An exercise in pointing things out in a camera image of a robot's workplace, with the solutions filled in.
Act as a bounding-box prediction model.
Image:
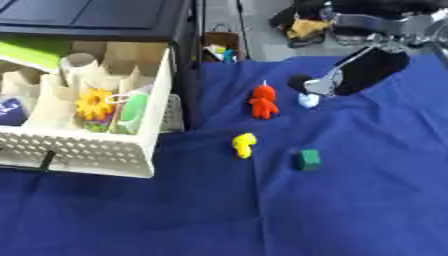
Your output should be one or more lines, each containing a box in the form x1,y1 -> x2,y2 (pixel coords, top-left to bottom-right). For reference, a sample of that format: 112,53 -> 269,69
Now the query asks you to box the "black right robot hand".
287,46 -> 412,98

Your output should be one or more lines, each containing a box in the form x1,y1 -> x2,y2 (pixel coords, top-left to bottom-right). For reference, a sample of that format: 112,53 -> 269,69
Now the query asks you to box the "pale compartment drawer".
0,39 -> 186,179

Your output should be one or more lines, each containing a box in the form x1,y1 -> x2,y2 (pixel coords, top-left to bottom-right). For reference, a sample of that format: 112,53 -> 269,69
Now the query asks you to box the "small white object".
297,92 -> 322,109

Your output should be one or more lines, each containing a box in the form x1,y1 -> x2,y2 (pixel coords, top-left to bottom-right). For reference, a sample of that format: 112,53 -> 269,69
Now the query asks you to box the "black and yellow bag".
267,0 -> 336,48

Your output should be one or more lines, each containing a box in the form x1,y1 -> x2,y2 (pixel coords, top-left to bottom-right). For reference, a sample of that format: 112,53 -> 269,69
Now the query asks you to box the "green block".
294,148 -> 324,172

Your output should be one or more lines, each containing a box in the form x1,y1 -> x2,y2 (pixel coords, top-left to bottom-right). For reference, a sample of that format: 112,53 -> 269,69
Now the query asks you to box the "orange figure toy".
246,79 -> 282,120

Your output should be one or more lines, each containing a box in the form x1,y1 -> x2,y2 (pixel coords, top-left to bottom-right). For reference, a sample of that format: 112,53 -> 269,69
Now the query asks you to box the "yellow toy piece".
231,132 -> 259,160

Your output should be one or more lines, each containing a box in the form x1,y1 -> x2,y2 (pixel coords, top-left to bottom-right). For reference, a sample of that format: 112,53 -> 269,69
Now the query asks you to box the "green bottle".
115,91 -> 151,136

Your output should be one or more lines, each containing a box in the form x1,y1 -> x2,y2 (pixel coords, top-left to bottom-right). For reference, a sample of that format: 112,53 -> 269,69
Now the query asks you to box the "black cabinet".
0,0 -> 203,129

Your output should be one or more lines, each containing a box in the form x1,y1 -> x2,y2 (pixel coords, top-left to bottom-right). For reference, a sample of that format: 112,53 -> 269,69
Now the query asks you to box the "yellow gear toy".
73,87 -> 116,122

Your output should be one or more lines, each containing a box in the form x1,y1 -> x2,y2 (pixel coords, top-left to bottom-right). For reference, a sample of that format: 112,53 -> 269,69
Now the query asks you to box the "white tape roll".
57,52 -> 102,88

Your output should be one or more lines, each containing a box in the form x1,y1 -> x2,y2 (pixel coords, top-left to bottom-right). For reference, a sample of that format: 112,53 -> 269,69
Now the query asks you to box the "green book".
0,37 -> 74,74

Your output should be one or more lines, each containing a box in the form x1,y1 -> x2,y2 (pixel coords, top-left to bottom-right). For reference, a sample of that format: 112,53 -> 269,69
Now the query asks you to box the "dark blue pouch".
0,97 -> 30,127

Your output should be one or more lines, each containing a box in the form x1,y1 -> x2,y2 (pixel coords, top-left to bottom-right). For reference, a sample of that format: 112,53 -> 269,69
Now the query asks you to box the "black drawer handle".
0,150 -> 58,173

